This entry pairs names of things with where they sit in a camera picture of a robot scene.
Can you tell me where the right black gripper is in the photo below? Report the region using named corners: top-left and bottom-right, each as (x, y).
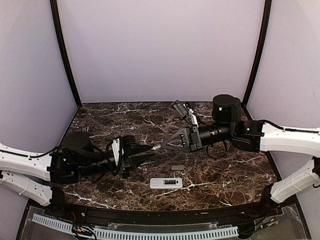
top-left (160, 121), bottom-right (235, 153)

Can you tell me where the white remote control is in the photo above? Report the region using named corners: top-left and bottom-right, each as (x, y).
top-left (149, 177), bottom-right (183, 190)

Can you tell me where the grey battery cover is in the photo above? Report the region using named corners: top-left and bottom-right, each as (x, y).
top-left (171, 165), bottom-right (185, 171)

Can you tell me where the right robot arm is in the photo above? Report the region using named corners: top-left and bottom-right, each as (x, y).
top-left (160, 94), bottom-right (320, 217)

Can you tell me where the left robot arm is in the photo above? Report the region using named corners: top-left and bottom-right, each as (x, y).
top-left (0, 131), bottom-right (157, 218)

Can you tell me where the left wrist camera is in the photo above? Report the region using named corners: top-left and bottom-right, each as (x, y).
top-left (106, 135), bottom-right (137, 166)

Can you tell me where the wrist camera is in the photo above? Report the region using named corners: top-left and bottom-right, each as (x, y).
top-left (106, 135), bottom-right (137, 166)
top-left (171, 100), bottom-right (199, 127)

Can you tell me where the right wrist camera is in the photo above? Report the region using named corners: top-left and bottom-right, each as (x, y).
top-left (171, 100), bottom-right (199, 127)

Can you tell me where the black front rail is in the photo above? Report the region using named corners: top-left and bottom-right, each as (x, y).
top-left (30, 200), bottom-right (276, 227)

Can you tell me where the white slotted cable duct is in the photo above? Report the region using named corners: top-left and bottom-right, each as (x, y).
top-left (32, 213), bottom-right (239, 240)

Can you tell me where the right black frame post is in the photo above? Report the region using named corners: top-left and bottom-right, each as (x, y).
top-left (242, 0), bottom-right (272, 109)

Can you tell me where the black frame post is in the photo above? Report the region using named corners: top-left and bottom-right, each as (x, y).
top-left (242, 0), bottom-right (272, 109)
top-left (49, 0), bottom-right (82, 108)

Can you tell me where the left black frame post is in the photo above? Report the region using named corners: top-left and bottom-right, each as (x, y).
top-left (49, 0), bottom-right (82, 108)

